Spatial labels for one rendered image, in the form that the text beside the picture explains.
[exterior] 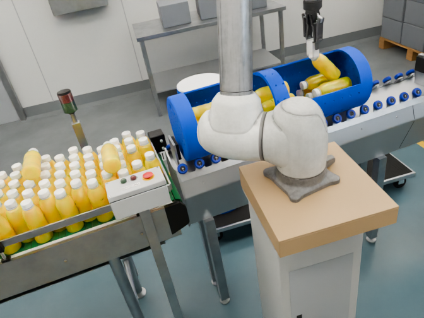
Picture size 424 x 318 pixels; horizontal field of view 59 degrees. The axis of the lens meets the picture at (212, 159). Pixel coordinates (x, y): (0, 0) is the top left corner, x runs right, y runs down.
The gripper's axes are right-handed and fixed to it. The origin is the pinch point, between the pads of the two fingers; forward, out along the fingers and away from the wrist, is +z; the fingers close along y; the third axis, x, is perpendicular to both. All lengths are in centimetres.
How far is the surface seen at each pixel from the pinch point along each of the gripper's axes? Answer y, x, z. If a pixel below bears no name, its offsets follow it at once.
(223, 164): -11, 52, 36
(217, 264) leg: -9, 62, 95
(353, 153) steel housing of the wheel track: -11, -16, 54
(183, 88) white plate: 56, 48, 24
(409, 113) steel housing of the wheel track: -13, -46, 40
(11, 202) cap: -13, 132, 20
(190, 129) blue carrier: -13, 63, 13
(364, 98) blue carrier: -13.3, -17.8, 23.8
